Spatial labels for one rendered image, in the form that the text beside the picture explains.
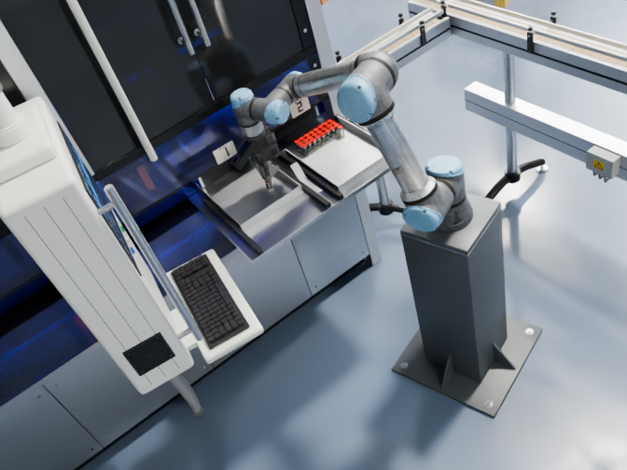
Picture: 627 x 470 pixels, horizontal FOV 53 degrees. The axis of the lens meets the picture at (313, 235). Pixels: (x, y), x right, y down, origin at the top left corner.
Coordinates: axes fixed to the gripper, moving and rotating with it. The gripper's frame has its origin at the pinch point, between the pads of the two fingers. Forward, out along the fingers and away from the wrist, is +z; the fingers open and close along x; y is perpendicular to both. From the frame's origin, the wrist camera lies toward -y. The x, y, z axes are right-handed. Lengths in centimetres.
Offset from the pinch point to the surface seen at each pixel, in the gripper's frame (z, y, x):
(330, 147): 5.1, 29.6, 1.8
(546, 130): 42, 120, -23
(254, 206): 5.2, -8.6, -2.6
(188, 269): 10.8, -39.8, -5.4
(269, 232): 5.4, -12.1, -18.2
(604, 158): 39, 116, -54
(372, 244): 80, 45, 15
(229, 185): 5.1, -8.6, 15.9
